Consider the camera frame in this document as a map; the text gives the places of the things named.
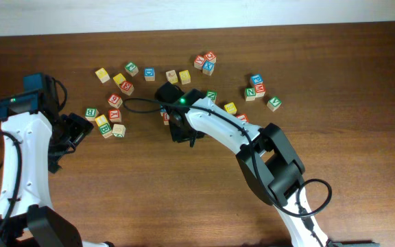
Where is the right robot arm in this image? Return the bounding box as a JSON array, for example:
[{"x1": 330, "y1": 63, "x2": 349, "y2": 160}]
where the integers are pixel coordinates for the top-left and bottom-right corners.
[{"x1": 155, "y1": 82, "x2": 333, "y2": 246}]

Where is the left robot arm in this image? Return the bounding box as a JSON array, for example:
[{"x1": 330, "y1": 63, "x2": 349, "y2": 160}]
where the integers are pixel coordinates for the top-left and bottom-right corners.
[{"x1": 0, "y1": 73, "x2": 93, "y2": 247}]

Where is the red U block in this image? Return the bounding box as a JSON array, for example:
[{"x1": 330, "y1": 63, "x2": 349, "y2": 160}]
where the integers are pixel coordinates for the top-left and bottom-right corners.
[{"x1": 163, "y1": 113, "x2": 169, "y2": 125}]

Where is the green B block left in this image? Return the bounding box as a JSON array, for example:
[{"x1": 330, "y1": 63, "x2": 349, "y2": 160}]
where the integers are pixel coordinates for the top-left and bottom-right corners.
[{"x1": 84, "y1": 108, "x2": 99, "y2": 121}]

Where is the green b block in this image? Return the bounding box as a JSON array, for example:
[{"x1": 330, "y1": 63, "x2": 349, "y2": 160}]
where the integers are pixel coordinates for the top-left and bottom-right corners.
[
  {"x1": 84, "y1": 108, "x2": 99, "y2": 121},
  {"x1": 99, "y1": 123, "x2": 113, "y2": 139}
]

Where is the blue H block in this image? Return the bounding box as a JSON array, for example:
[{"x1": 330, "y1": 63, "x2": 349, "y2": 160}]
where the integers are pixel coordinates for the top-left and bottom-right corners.
[{"x1": 160, "y1": 108, "x2": 168, "y2": 117}]

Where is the yellow block lower left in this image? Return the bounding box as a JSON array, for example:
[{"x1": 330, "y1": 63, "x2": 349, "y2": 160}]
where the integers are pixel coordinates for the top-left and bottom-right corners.
[{"x1": 95, "y1": 115, "x2": 109, "y2": 127}]

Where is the green B block lower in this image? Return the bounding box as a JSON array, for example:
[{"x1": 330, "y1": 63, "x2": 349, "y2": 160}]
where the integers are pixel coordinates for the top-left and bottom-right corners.
[{"x1": 99, "y1": 123, "x2": 113, "y2": 139}]

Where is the wooden block green side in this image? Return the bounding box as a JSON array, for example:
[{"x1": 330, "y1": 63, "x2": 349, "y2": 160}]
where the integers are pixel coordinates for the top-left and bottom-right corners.
[{"x1": 112, "y1": 123, "x2": 126, "y2": 137}]

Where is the green N block centre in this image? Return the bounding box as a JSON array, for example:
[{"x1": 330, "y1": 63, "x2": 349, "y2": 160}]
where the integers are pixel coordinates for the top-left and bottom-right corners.
[{"x1": 206, "y1": 90, "x2": 217, "y2": 103}]

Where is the green n block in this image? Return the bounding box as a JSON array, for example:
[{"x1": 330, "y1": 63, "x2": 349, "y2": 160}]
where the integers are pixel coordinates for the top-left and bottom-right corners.
[
  {"x1": 206, "y1": 90, "x2": 217, "y2": 103},
  {"x1": 244, "y1": 88, "x2": 256, "y2": 102}
]

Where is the red 6 block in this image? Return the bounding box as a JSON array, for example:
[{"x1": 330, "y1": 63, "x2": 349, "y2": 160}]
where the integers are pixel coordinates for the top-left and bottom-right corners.
[{"x1": 108, "y1": 93, "x2": 123, "y2": 108}]

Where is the yellow B block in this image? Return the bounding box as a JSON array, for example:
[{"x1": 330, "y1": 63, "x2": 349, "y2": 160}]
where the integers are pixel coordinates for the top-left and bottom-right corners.
[{"x1": 224, "y1": 102, "x2": 237, "y2": 115}]

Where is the yellow block top centre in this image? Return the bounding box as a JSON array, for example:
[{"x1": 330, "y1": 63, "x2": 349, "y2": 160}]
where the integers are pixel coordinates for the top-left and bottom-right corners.
[{"x1": 179, "y1": 70, "x2": 191, "y2": 84}]

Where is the yellow A block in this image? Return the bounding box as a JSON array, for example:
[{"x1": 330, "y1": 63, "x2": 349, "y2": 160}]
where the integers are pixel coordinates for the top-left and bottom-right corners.
[{"x1": 166, "y1": 70, "x2": 178, "y2": 84}]

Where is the yellow block far left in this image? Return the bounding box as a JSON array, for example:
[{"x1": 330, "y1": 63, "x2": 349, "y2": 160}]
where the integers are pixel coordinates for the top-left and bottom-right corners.
[{"x1": 95, "y1": 68, "x2": 110, "y2": 84}]

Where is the blue D block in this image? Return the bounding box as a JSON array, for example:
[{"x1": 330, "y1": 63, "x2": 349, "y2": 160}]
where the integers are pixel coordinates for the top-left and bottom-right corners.
[{"x1": 144, "y1": 67, "x2": 156, "y2": 81}]

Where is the red I block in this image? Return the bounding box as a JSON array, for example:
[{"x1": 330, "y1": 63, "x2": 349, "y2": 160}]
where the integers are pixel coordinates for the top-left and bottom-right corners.
[{"x1": 236, "y1": 114, "x2": 249, "y2": 123}]

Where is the yellow block beside E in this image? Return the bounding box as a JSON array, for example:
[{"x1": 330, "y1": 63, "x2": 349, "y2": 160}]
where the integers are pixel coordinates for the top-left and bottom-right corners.
[{"x1": 113, "y1": 73, "x2": 126, "y2": 87}]

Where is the red E block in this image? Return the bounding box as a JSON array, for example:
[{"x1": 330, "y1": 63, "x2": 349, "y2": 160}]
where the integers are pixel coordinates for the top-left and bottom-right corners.
[{"x1": 120, "y1": 81, "x2": 134, "y2": 96}]

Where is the blue X block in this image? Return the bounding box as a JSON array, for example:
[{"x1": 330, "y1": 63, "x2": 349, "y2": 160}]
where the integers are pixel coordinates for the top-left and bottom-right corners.
[{"x1": 202, "y1": 61, "x2": 215, "y2": 75}]

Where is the green P block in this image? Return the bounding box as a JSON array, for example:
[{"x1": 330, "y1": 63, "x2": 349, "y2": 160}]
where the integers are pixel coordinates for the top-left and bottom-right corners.
[{"x1": 125, "y1": 62, "x2": 139, "y2": 77}]

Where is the green N block right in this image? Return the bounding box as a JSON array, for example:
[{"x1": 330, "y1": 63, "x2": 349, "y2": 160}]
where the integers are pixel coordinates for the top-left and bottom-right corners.
[{"x1": 244, "y1": 88, "x2": 256, "y2": 102}]

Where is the red Q block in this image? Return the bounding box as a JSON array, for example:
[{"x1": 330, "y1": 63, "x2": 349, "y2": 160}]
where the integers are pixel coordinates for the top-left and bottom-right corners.
[{"x1": 204, "y1": 51, "x2": 217, "y2": 64}]

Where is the red M block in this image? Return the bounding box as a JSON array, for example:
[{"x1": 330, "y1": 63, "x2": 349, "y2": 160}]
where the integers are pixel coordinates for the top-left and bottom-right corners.
[{"x1": 254, "y1": 84, "x2": 266, "y2": 97}]

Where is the blue P block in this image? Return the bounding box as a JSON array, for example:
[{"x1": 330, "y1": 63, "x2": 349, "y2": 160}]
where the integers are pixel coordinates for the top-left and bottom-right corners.
[{"x1": 250, "y1": 74, "x2": 263, "y2": 86}]

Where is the green V block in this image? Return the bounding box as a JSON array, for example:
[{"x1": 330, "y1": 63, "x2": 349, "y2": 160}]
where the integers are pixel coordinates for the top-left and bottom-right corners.
[{"x1": 267, "y1": 97, "x2": 282, "y2": 112}]

